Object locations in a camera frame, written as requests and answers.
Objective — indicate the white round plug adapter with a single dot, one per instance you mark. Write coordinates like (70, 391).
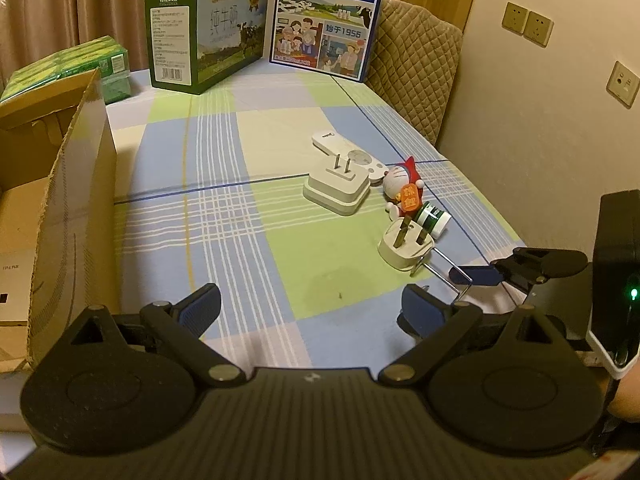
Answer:
(400, 252)

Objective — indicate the cardboard box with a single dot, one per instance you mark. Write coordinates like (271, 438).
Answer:
(75, 185)

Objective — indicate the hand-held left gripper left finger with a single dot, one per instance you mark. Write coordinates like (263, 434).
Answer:
(200, 310)

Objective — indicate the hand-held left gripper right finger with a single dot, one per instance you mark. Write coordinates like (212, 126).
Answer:
(422, 307)

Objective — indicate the person's right hand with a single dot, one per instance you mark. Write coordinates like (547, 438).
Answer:
(627, 395)

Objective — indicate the silver router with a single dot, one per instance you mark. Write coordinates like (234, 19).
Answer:
(15, 280)

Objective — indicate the green shrink-wrapped pack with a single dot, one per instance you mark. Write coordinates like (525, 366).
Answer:
(75, 60)

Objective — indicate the white remote control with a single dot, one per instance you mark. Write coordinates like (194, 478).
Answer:
(325, 141)

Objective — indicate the blue cat figurine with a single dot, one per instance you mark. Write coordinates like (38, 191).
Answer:
(402, 180)

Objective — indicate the green milk carton box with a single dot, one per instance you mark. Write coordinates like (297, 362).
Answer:
(200, 35)

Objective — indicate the blue milk carton box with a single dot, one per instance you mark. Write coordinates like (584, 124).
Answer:
(325, 20)

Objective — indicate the small green white bottle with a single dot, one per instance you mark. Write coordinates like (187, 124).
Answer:
(431, 217)

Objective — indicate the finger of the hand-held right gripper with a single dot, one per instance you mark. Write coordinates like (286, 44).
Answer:
(475, 275)

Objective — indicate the white square power adapter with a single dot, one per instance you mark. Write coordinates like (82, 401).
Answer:
(332, 192)

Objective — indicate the metal binder clip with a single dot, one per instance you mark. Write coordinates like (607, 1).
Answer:
(452, 270)

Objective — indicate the beige round-hole wall socket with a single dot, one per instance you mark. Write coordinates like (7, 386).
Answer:
(624, 84)

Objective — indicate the quilted chair back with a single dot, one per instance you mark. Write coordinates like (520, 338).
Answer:
(415, 65)

